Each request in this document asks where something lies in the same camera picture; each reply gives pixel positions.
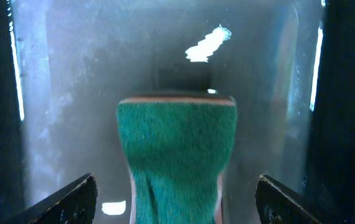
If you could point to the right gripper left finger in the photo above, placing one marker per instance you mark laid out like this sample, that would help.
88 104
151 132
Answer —
73 204

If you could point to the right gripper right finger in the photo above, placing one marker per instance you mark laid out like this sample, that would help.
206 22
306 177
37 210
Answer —
278 204

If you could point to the green scrub sponge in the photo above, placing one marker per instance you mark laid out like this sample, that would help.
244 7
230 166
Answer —
177 147

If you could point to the black water tray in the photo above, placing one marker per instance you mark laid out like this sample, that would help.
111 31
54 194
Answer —
290 66

